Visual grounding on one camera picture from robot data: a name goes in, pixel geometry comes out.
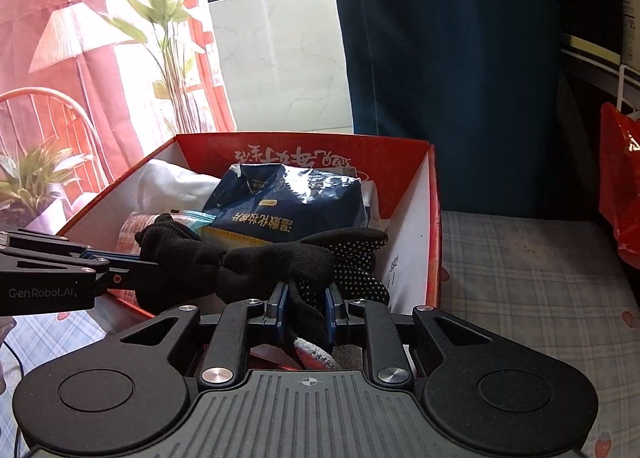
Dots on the dark blue shiny packet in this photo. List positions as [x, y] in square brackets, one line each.
[290, 198]

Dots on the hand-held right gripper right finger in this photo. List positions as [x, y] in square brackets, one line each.
[330, 312]

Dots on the red cardboard box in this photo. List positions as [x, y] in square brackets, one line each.
[415, 218]

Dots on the pink printed curtain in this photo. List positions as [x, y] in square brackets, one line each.
[75, 38]

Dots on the red plastic bag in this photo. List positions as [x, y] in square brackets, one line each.
[622, 178]

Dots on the black dotted glove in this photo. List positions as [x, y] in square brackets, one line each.
[300, 258]

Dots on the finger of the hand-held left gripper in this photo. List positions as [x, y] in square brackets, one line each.
[130, 272]
[60, 242]

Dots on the plaid bed sheet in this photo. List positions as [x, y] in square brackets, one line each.
[525, 268]

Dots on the clear zip bag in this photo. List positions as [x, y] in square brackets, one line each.
[195, 218]

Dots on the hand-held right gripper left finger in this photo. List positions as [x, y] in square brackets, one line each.
[283, 309]

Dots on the white cloth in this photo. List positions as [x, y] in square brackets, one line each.
[175, 183]

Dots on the pink printed packet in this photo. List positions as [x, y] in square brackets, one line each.
[132, 233]

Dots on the blue curtain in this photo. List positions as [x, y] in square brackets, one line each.
[440, 38]

